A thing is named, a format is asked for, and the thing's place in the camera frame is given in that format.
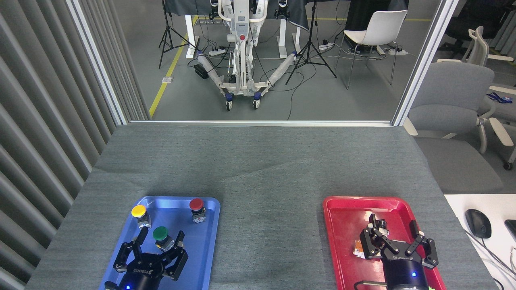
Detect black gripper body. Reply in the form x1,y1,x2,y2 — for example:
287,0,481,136
120,254,166,290
381,245,430,290

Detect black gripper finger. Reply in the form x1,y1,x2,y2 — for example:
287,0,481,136
113,228,149,273
160,231,189,281
405,220,439,269
360,213,397,260

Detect green push button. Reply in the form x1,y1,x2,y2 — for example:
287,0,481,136
152,226,177,253

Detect yellow push button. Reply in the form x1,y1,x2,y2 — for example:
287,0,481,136
131,204,152,231

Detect red push button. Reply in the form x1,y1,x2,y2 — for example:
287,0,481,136
189,198,206,224

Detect blue plastic tray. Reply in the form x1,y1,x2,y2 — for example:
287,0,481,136
99,196,221,290

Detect red plastic tray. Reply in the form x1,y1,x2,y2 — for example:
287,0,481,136
322,196,447,290

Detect black computer mouse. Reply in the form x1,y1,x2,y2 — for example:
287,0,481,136
465,209,492,239

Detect white desk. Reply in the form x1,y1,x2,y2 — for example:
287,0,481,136
443,194,516,290

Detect grey office chair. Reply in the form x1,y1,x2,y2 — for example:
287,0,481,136
403,62,514,195

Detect white desk leg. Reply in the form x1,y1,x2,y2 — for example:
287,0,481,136
278,18,301,58
185,15,200,59

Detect black tripod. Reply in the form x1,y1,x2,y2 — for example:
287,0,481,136
285,0,337,85
158,0,198,69

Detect white plastic chair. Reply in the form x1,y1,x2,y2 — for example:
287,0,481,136
335,10,408,90

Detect white wheeled stand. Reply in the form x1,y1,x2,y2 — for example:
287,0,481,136
196,0,299,111

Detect black office chair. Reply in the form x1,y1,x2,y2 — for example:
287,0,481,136
437,0,502,55

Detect black table cloth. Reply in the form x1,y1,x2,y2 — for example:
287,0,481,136
163,0,311,32

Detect black white switch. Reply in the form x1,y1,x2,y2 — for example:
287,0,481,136
374,219,390,238

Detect mouse cable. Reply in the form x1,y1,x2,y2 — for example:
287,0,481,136
464,230,516,278

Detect silver table edge rail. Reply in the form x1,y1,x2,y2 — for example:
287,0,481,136
129,120,393,127

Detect blue lanyard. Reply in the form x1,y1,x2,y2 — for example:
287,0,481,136
487,92,513,104

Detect silver post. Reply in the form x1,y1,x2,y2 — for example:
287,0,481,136
67,0,129,125
392,0,460,126

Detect white frame office chair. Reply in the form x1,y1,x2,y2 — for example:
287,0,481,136
437,26,516,170

